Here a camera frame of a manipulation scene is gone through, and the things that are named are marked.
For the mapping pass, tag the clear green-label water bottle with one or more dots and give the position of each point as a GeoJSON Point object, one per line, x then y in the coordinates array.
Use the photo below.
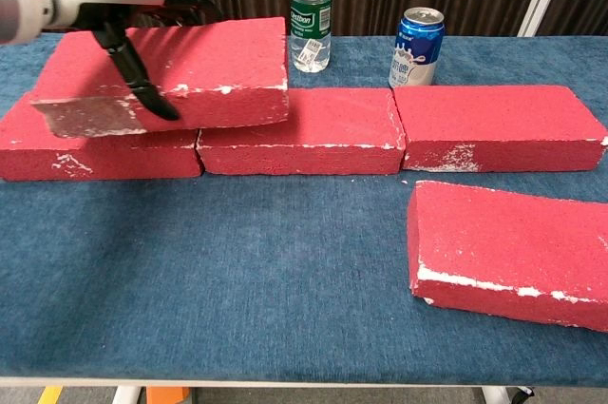
{"type": "Point", "coordinates": [311, 19]}

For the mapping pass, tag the blue white drink can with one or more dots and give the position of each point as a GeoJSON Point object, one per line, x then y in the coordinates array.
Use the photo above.
{"type": "Point", "coordinates": [415, 52]}

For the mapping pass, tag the blue table cloth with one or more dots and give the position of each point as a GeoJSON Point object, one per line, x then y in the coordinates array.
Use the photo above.
{"type": "Point", "coordinates": [237, 304]}

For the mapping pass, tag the white table leg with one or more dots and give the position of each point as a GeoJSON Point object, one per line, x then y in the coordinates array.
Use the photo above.
{"type": "Point", "coordinates": [127, 395]}
{"type": "Point", "coordinates": [496, 395]}

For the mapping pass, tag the small orange floor item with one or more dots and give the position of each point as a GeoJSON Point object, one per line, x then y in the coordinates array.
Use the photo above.
{"type": "Point", "coordinates": [166, 395]}

